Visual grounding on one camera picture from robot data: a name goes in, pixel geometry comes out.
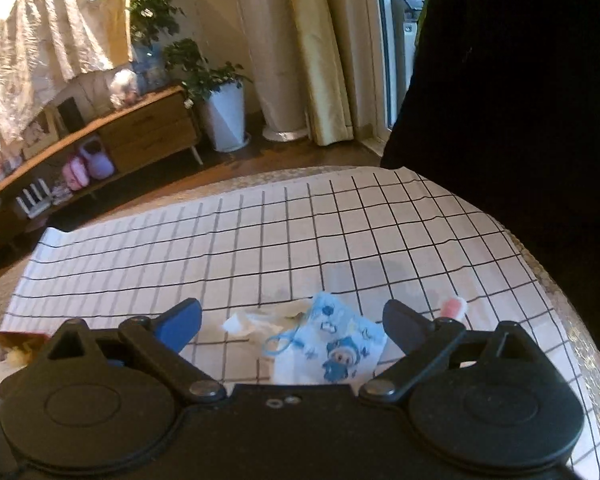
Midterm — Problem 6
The clear plastic bag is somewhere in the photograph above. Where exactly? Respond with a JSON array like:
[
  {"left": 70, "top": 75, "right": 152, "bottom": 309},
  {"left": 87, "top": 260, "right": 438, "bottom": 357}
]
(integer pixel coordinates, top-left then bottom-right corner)
[{"left": 222, "top": 299, "right": 315, "bottom": 347}]

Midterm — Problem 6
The tall green plant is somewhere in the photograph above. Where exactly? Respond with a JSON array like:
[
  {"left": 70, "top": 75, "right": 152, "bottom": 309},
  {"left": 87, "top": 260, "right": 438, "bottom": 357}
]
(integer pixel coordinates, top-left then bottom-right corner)
[{"left": 126, "top": 0, "right": 212, "bottom": 57}]

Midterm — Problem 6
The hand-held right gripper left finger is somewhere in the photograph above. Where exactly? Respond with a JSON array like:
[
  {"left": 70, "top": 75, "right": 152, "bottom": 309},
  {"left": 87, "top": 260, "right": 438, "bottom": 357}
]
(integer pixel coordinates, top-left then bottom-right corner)
[{"left": 44, "top": 297, "right": 227, "bottom": 404}]

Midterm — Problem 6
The small cream plush toy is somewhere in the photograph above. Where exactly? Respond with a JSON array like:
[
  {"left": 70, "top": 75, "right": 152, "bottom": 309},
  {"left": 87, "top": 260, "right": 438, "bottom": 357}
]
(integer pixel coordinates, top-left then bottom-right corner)
[{"left": 4, "top": 346, "right": 40, "bottom": 368}]

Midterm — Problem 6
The beige curtain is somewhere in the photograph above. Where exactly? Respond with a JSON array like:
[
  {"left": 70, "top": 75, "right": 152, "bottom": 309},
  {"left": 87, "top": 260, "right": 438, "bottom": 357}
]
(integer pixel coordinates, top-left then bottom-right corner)
[{"left": 284, "top": 0, "right": 382, "bottom": 148}]

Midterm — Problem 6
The purple kettlebell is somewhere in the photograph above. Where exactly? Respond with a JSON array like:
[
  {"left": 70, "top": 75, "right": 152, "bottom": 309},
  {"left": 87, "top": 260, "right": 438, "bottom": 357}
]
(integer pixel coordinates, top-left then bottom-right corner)
[{"left": 79, "top": 139, "right": 114, "bottom": 180}]

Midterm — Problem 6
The beige hanging cloth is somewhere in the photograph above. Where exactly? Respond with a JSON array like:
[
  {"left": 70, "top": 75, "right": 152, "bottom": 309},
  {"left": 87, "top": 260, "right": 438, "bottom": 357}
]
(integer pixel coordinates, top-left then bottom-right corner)
[{"left": 0, "top": 0, "right": 137, "bottom": 150}]

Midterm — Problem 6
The pink bag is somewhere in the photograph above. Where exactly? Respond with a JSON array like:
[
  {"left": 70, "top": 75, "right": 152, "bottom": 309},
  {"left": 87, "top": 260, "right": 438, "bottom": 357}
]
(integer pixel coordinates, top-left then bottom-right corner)
[{"left": 62, "top": 154, "right": 91, "bottom": 191}]

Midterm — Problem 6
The glass door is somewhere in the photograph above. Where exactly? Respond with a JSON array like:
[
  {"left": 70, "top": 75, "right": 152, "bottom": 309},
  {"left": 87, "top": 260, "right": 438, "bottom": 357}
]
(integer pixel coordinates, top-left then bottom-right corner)
[{"left": 376, "top": 0, "right": 432, "bottom": 134}]

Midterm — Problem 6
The blue box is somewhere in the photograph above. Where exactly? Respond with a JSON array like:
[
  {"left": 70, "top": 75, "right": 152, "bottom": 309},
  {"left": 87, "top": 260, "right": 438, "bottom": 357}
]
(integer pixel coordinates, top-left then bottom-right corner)
[{"left": 132, "top": 42, "right": 169, "bottom": 94}]

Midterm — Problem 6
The white plush on sideboard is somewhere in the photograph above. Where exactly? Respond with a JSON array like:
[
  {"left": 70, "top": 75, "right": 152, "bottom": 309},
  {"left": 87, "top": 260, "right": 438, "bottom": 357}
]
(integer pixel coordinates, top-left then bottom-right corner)
[{"left": 109, "top": 68, "right": 141, "bottom": 109}]

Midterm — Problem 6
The white router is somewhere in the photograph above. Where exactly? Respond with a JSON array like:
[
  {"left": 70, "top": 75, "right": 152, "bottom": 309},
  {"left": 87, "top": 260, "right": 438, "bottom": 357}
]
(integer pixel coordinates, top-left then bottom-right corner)
[{"left": 14, "top": 179, "right": 54, "bottom": 219}]

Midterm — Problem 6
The white pink cat plush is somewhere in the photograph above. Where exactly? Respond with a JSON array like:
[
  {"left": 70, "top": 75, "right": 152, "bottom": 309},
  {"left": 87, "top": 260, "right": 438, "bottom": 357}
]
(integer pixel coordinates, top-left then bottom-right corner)
[{"left": 439, "top": 295, "right": 469, "bottom": 322}]

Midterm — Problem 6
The white checked tablecloth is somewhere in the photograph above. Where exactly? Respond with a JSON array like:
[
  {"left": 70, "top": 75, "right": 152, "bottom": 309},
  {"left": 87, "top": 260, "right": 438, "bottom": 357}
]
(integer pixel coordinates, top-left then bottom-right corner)
[{"left": 0, "top": 165, "right": 600, "bottom": 480}]

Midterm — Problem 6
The green potted plant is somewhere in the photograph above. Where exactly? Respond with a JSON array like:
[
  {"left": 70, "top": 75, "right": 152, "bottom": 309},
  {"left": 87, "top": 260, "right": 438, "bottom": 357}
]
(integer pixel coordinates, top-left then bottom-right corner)
[{"left": 162, "top": 39, "right": 254, "bottom": 107}]

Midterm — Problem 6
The white planter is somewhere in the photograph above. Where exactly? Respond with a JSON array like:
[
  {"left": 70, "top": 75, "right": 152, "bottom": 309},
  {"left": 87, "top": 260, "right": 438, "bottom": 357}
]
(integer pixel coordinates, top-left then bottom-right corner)
[{"left": 199, "top": 82, "right": 251, "bottom": 154}]

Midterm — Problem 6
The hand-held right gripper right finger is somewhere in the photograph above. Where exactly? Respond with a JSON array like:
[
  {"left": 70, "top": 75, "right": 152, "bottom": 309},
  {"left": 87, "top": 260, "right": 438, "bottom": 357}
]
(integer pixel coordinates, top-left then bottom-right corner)
[{"left": 358, "top": 299, "right": 544, "bottom": 404}]

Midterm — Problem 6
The black speaker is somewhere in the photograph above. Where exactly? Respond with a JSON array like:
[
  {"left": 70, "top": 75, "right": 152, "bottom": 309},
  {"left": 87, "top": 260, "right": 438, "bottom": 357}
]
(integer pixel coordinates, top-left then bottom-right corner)
[{"left": 54, "top": 97, "right": 86, "bottom": 134}]

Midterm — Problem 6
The picture frame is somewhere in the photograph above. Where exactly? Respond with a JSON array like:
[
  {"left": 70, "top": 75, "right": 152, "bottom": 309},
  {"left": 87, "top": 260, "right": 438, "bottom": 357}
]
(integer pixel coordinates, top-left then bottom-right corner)
[{"left": 22, "top": 109, "right": 61, "bottom": 159}]

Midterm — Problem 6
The wooden sideboard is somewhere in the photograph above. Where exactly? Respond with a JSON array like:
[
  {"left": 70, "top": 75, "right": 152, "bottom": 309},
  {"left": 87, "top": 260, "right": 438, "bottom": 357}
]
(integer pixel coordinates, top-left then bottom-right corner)
[{"left": 0, "top": 85, "right": 204, "bottom": 257}]

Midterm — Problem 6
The beige tower air conditioner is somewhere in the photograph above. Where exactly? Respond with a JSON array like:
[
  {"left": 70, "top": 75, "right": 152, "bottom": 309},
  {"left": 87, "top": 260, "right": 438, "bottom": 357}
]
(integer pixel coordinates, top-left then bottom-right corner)
[{"left": 237, "top": 0, "right": 312, "bottom": 142}]

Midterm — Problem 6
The blue printed face mask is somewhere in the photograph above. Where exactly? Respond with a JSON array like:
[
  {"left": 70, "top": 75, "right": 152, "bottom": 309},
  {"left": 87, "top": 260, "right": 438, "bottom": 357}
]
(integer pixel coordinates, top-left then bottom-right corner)
[{"left": 263, "top": 291, "right": 388, "bottom": 387}]

